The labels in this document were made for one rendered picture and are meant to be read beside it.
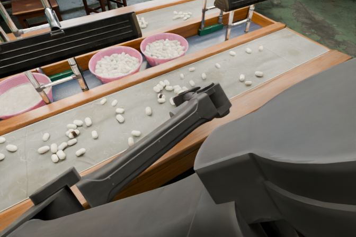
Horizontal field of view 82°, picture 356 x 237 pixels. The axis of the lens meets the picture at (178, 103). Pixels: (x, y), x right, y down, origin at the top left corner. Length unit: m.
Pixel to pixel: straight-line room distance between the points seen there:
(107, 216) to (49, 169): 0.66
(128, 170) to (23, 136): 0.64
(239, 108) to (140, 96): 0.43
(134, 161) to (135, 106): 0.52
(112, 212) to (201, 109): 0.32
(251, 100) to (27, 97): 0.98
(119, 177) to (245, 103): 0.64
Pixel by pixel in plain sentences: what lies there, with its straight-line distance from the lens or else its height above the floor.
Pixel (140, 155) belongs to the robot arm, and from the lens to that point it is 0.38.
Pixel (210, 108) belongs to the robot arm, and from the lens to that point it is 0.47.
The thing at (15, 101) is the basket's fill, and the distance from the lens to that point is 1.13.
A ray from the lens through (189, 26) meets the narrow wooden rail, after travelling 1.41.
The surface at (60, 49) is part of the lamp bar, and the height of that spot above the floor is 1.07.
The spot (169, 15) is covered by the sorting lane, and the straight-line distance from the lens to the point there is 1.58.
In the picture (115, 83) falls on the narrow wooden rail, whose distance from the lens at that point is 0.97.
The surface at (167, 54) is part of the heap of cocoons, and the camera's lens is 1.17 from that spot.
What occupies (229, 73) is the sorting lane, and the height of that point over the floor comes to 0.74.
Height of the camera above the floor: 1.39
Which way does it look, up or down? 48 degrees down
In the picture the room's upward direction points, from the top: straight up
